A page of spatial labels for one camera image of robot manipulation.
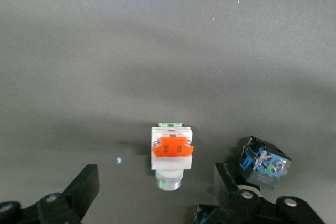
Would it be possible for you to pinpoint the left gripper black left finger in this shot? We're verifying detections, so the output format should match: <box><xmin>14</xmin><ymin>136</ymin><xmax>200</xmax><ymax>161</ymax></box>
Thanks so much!
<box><xmin>0</xmin><ymin>163</ymin><xmax>100</xmax><ymax>224</ymax></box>

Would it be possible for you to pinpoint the white orange connector left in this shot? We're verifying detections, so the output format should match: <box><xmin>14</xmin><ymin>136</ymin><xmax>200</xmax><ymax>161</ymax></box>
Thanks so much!
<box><xmin>151</xmin><ymin>122</ymin><xmax>195</xmax><ymax>192</ymax></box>

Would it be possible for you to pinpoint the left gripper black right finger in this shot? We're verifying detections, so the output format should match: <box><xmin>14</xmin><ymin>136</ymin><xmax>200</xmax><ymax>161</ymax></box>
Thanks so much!
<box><xmin>207</xmin><ymin>162</ymin><xmax>327</xmax><ymax>224</ymax></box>

